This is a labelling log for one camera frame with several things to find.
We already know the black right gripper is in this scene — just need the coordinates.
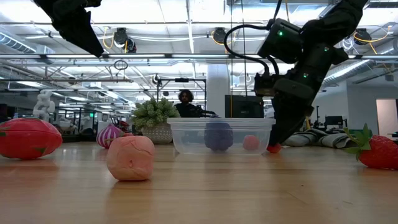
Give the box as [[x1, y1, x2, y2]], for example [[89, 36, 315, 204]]
[[254, 43, 349, 147]]

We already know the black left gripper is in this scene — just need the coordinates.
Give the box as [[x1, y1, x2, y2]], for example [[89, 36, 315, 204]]
[[32, 0, 106, 58]]

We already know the pink toy peach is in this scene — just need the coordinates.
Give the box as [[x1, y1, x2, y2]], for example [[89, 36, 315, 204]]
[[242, 134, 261, 152], [106, 135, 155, 182]]

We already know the purple toy grape bunch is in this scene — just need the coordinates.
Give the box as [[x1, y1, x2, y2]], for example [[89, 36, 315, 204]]
[[203, 121, 234, 152]]

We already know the purple striped toy onion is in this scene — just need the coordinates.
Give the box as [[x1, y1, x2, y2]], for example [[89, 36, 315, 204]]
[[96, 123, 125, 149]]

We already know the red toy dragon fruit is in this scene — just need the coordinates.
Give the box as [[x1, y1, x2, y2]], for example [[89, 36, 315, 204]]
[[0, 117, 63, 161]]

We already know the clear plastic tupperware container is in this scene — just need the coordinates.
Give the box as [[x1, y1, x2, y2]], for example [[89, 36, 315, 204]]
[[167, 117, 277, 156]]

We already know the black computer tower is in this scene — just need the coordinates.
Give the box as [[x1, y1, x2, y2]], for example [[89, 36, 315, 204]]
[[224, 95, 265, 119]]

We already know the black background monitor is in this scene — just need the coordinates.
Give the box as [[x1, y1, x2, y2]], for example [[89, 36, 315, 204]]
[[325, 115, 345, 127]]

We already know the grey cloth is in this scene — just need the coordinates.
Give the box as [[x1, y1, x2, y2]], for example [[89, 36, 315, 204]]
[[281, 128, 358, 149]]

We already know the person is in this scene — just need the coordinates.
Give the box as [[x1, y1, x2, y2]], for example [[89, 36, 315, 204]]
[[174, 89, 218, 119]]

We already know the artificial green potted plant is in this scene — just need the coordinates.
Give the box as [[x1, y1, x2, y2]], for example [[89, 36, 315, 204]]
[[131, 98, 181, 144]]

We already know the black ceiling cable reel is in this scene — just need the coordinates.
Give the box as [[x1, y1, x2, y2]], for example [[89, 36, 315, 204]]
[[211, 27, 229, 44], [354, 27, 373, 46], [112, 27, 137, 54]]

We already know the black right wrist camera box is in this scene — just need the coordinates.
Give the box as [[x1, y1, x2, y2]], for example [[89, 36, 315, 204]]
[[257, 17, 305, 65]]

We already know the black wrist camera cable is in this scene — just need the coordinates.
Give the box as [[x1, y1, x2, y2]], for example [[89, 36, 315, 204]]
[[223, 0, 282, 77]]

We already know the black aluminium table frame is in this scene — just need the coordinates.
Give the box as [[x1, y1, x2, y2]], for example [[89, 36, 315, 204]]
[[60, 134, 100, 144]]

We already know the black camera rig frame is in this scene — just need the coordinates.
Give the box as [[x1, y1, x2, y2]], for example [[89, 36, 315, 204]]
[[156, 77, 208, 119]]

